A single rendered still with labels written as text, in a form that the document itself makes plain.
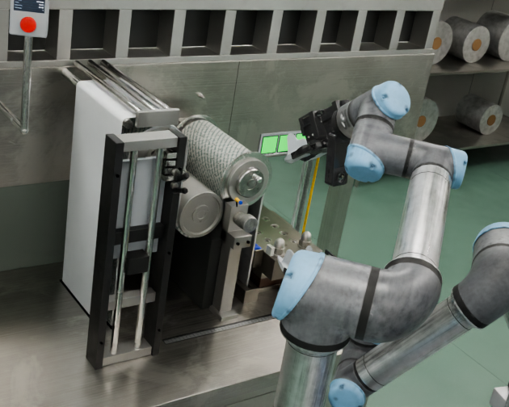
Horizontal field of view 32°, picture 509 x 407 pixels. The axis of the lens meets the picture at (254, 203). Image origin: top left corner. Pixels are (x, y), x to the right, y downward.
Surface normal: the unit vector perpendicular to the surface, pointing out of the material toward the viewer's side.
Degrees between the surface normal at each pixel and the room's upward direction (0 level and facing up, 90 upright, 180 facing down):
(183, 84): 90
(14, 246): 90
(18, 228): 90
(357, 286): 39
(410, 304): 61
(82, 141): 90
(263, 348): 0
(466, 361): 0
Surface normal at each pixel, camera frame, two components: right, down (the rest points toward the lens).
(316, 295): -0.16, 0.04
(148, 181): 0.55, 0.43
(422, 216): -0.04, -0.77
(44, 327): 0.15, -0.90
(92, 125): -0.82, 0.12
